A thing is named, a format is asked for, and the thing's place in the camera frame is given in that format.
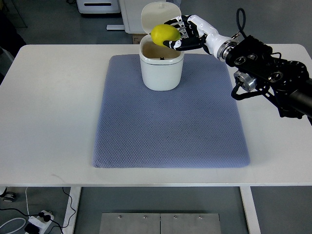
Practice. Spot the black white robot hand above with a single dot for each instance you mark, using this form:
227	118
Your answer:
197	33

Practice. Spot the yellow lemon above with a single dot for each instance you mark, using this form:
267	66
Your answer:
163	32

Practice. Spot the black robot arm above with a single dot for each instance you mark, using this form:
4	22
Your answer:
260	71

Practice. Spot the white trash bin with lid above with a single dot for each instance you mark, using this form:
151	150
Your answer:
161	67

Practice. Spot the cardboard box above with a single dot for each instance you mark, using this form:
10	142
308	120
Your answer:
136	38

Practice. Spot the white cabinet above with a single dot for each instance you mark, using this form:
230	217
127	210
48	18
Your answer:
131	17

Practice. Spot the blue-grey textured mat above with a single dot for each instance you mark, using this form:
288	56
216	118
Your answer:
195	125

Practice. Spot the white appliance with slot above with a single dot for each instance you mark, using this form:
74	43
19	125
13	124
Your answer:
98	6

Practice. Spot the person in black trousers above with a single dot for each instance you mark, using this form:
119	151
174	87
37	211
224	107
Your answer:
10	40

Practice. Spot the white right table leg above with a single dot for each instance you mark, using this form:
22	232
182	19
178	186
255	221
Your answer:
249	209

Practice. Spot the white power strip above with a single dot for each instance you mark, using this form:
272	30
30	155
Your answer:
42	220

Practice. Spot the caster wheel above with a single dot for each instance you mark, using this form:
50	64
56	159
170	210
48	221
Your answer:
6	195

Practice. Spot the grey metal base plate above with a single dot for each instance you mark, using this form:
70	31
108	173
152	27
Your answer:
159	223

